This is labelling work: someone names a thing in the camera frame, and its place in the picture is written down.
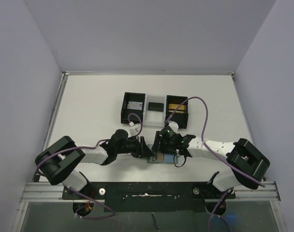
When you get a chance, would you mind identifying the black right bin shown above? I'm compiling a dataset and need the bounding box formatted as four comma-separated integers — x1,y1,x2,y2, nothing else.
165,95,189,129

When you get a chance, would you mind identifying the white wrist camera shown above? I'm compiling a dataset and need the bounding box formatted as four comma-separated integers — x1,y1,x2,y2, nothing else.
129,122,141,137
165,121,179,132

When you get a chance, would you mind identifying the black left bin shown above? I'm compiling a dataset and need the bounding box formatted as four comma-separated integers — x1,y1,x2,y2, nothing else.
120,92,146,124

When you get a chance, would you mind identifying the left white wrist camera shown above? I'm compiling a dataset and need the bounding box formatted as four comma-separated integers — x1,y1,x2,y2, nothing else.
129,122,141,137

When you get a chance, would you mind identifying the gold card in bin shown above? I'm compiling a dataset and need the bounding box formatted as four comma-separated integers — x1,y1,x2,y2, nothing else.
168,103,186,114

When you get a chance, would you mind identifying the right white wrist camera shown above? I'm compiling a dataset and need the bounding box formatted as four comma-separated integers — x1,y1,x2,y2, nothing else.
165,121,179,132

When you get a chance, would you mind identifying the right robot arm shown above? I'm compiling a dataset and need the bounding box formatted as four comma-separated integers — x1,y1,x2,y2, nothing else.
152,126,270,192

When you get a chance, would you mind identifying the aluminium front rail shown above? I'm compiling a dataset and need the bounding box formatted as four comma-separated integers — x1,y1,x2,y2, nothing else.
20,181,280,203

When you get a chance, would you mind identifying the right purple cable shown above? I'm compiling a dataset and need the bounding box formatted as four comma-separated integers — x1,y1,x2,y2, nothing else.
164,97,266,188

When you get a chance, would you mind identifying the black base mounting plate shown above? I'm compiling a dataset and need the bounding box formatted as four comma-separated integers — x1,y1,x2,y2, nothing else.
62,182,236,216

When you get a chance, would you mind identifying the purple cable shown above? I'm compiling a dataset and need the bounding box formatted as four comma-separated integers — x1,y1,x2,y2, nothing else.
36,113,143,179
164,97,266,188

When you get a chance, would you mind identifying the black bin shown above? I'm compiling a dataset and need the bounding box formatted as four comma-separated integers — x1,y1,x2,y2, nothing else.
120,92,146,124
165,95,189,129

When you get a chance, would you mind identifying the silver blue card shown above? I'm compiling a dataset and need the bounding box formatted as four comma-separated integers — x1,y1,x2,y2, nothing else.
126,101,143,111

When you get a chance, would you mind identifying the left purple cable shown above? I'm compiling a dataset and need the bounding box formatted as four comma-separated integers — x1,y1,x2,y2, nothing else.
36,113,143,179

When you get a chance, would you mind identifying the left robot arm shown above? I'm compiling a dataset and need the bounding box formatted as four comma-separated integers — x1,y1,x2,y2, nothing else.
35,129,154,192

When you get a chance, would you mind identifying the white middle bin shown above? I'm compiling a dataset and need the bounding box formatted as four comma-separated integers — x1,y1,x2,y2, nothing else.
142,94,166,128

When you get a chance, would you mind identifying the green leather card holder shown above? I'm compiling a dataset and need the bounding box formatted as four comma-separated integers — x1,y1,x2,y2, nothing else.
147,152,178,164

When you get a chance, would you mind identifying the black card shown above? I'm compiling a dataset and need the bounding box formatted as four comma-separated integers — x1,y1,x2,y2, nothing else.
148,102,164,112

